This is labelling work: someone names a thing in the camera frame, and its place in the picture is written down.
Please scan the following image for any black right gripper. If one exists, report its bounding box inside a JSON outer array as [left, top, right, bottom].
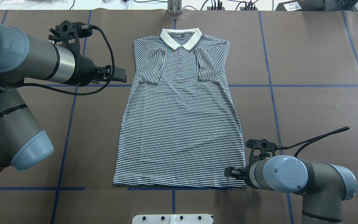
[[224, 167, 254, 187]]

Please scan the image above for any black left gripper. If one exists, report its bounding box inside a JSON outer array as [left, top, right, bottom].
[[71, 54, 127, 87]]

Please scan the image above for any navy white striped polo shirt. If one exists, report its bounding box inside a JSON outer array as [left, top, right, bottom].
[[112, 28, 246, 188]]

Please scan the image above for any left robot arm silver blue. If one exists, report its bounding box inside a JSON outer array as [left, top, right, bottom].
[[0, 20, 127, 173]]

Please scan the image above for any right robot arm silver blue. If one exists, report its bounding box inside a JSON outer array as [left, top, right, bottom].
[[224, 155, 357, 224]]

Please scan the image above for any black power strip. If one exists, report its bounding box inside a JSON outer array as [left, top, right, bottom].
[[204, 0, 225, 11]]

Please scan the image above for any black box with label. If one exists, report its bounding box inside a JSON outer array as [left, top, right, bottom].
[[274, 0, 325, 12]]

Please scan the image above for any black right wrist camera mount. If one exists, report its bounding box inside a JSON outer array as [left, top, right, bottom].
[[246, 139, 280, 166]]

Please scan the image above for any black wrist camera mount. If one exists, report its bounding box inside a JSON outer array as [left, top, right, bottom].
[[48, 20, 93, 55], [246, 139, 280, 166]]

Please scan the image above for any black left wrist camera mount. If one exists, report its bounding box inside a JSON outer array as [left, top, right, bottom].
[[48, 20, 93, 55]]

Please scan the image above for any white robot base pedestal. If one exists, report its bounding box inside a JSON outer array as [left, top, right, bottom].
[[132, 214, 214, 224]]

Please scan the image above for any aluminium frame post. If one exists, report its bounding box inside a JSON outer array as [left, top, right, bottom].
[[167, 0, 183, 15]]

